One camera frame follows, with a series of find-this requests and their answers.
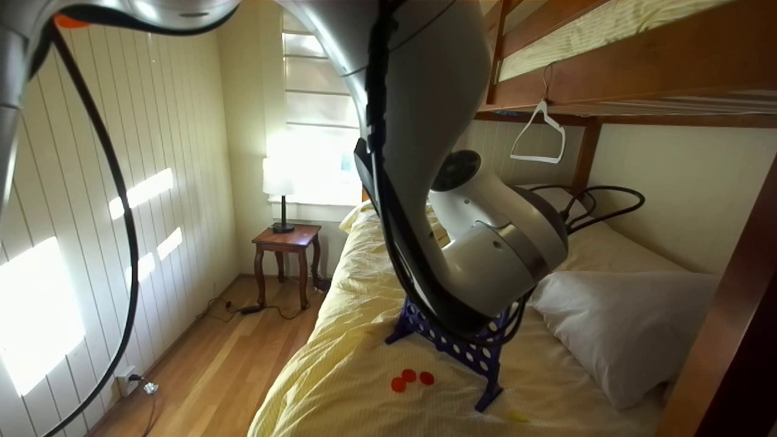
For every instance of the orange disc middle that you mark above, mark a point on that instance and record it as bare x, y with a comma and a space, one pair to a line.
409, 375

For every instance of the upper bunk mattress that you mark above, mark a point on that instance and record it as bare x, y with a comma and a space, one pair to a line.
600, 27

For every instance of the white pillow near board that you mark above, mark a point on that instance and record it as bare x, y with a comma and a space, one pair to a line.
630, 331

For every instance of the small wooden side table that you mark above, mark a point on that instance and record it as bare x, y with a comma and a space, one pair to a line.
303, 245

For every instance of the wooden bunk bed frame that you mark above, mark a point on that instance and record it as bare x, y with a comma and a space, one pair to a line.
708, 69

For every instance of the orange disc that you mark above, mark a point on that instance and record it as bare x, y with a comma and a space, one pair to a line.
399, 385
409, 375
425, 377

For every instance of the white plastic clothes hanger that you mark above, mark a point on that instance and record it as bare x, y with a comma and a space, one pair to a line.
539, 139

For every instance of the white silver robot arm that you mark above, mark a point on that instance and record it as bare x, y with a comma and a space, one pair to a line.
465, 247

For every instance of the orange disc upper right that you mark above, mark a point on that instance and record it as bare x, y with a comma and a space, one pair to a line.
425, 377

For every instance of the yellow bed sheet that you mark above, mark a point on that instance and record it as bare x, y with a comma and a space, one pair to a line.
339, 385

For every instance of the black lamp base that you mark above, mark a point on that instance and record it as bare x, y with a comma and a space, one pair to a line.
283, 223

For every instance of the orange disc lower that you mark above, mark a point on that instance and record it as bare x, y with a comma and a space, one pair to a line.
399, 385

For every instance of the window with white blind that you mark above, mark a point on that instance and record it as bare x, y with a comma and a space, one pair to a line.
309, 156

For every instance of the yellow disc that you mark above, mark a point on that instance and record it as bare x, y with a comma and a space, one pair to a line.
518, 418

